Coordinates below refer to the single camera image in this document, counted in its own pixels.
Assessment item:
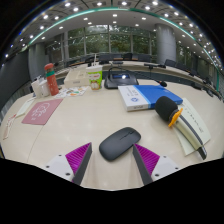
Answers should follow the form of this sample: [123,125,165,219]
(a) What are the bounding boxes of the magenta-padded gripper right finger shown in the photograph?
[132,143,183,186]

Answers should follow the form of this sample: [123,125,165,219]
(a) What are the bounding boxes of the red and white leaflet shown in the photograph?
[2,113,18,140]

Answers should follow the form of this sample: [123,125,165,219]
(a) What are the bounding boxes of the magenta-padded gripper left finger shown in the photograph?
[44,142,93,186]

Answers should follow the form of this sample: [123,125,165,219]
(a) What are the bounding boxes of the blue and white book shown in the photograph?
[117,84,184,112]

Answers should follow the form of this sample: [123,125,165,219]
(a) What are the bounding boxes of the beige organizer box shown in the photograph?
[63,68,91,89]

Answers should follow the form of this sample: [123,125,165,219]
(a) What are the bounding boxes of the white paper booklet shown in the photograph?
[173,97,212,157]

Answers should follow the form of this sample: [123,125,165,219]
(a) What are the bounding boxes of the long curved conference desk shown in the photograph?
[54,59,221,98]

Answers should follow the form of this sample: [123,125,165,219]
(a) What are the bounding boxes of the dark office chairs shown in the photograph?
[66,52,214,88]

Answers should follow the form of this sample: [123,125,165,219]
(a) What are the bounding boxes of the printed paper cup with straw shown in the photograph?
[85,53,104,91]

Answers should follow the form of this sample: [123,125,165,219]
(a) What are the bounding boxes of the red bottle with green band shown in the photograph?
[43,62,60,97]

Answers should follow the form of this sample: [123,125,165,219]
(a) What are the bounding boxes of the white lidded ceramic mug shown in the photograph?
[39,79,51,98]

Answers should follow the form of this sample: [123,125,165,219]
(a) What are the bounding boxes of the black desk microphone console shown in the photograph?
[103,67,168,90]

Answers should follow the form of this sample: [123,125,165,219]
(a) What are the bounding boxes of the black computer mouse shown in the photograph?
[98,126,142,163]

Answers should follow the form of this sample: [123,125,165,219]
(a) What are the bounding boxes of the ceiling lights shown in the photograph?
[4,0,218,59]

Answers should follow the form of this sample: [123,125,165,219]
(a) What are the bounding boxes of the colourful sticker sheet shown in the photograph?
[54,85,89,99]

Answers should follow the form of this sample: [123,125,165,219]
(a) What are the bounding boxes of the pink mouse pad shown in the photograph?
[21,98,64,126]

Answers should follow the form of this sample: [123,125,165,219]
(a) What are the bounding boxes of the black foam-headed handheld microphone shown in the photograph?
[154,95,208,161]

